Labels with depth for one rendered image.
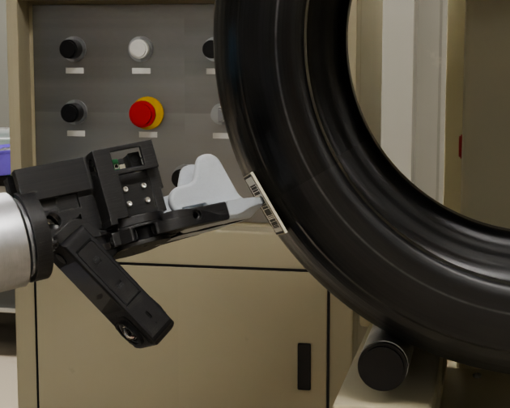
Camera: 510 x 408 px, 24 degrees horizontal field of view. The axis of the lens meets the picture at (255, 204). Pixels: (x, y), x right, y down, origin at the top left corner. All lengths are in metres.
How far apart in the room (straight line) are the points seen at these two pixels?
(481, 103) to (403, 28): 3.39
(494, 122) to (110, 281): 0.60
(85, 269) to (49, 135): 1.01
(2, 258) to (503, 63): 0.70
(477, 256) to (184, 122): 0.71
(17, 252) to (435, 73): 4.07
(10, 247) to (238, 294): 0.96
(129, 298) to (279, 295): 0.89
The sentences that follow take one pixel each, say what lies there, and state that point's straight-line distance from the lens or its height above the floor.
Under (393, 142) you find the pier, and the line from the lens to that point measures 4.79.
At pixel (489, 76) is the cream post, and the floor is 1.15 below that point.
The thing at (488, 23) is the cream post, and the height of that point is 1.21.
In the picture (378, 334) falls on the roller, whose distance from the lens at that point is 1.09.
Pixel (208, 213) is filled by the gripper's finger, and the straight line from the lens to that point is 0.95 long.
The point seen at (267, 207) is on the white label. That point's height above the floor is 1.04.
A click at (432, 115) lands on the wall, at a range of 4.90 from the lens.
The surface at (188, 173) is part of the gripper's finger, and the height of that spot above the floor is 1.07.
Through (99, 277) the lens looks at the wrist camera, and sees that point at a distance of 0.93.
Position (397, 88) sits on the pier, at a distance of 4.78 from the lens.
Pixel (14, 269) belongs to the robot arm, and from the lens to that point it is 0.90.
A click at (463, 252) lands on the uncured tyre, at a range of 1.28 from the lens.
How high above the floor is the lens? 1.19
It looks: 8 degrees down
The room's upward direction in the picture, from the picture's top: straight up
